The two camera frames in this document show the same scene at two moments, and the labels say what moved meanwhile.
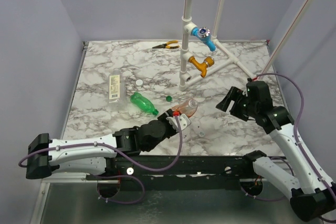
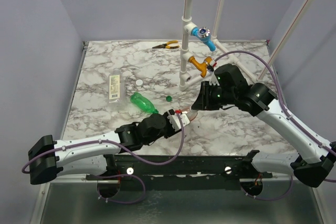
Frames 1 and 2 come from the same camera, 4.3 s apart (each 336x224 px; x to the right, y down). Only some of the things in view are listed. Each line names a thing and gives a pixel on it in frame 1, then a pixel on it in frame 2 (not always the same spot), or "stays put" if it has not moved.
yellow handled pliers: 167,45 stays put
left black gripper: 163,118 stays put
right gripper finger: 224,103 to 202,102
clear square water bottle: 117,87 stays put
